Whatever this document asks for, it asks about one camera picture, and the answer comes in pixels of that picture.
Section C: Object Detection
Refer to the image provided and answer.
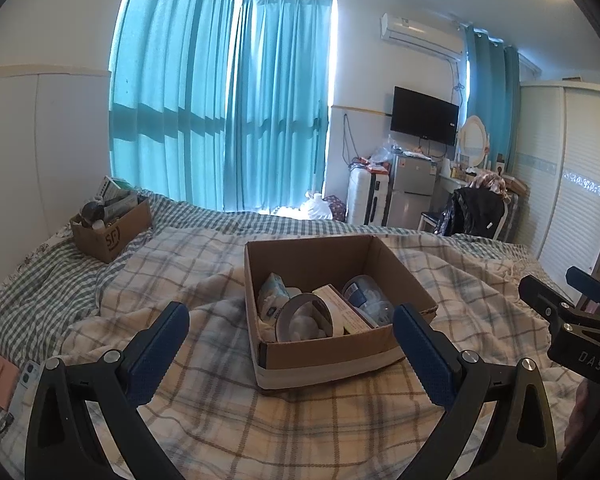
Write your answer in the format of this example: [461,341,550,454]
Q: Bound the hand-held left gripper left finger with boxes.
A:
[25,301,191,480]

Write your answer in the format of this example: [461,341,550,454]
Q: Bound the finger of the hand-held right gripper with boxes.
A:
[566,266,600,312]
[518,275,582,342]

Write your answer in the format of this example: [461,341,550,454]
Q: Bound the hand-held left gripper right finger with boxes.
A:
[392,302,561,480]

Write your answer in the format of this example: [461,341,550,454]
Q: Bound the clear plastic container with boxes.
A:
[341,275,396,327]

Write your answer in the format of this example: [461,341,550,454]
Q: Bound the small printed product box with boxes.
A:
[311,283,377,336]

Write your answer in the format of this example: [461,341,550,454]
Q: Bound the large cardboard box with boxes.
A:
[243,233,439,391]

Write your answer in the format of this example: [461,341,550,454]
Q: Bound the wide tape roll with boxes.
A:
[275,292,347,344]

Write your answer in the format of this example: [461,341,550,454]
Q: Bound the white cloth bundle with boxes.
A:
[289,312,332,342]

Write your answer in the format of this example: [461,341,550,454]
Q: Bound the white blue tissue packet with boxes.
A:
[257,272,292,322]

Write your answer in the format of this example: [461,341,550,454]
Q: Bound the person's right hand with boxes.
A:
[566,380,600,461]

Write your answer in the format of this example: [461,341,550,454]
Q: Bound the plaid blanket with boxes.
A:
[55,224,583,480]

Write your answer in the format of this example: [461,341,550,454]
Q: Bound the white sliding wardrobe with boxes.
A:
[509,79,600,307]

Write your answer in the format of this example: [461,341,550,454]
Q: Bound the black jacket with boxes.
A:
[441,187,507,239]

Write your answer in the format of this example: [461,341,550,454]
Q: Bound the small cardboard box of clutter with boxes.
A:
[69,196,154,264]

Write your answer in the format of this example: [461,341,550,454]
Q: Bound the floral cloth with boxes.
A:
[472,170,507,197]

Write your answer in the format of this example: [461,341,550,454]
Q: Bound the white chair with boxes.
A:
[419,187,512,242]

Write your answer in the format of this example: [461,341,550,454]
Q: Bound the pale blue phone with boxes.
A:
[8,359,44,419]

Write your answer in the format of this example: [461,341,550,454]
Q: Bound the green white packet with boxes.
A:
[97,176,137,202]

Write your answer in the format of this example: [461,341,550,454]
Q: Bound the small silver fridge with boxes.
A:
[387,153,439,229]

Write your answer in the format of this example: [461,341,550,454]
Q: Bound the white suitcase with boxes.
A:
[346,165,394,226]

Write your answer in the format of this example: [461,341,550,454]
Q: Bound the dark floral bag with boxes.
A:
[324,194,349,222]

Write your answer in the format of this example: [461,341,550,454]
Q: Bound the oval white vanity mirror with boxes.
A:
[457,115,491,169]

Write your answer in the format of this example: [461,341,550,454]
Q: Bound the white plastic bag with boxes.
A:
[299,190,335,220]

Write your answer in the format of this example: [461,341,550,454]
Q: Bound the clear plastic bag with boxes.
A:
[372,135,399,167]

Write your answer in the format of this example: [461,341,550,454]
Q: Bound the narrow teal curtain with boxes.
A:
[463,27,522,172]

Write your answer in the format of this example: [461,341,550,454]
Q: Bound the wide teal curtain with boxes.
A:
[222,0,337,214]
[108,0,239,211]

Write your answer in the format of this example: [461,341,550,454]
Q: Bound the white air conditioner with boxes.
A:
[379,12,465,57]

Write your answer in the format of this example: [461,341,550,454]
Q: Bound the black wall television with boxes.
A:
[390,86,460,146]

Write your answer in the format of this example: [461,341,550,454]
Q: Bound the dark wall cable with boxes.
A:
[342,112,359,162]

